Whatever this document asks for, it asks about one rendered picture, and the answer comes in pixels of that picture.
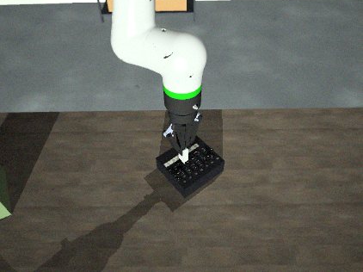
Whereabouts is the black lighting desk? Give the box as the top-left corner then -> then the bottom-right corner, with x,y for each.
156,135 -> 225,198

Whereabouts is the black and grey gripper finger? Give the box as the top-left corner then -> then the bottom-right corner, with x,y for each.
162,125 -> 186,164
185,112 -> 203,162

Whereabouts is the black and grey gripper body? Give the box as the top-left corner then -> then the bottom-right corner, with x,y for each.
169,111 -> 197,133

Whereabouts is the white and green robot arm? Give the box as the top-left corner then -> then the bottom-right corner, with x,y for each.
111,0 -> 207,115

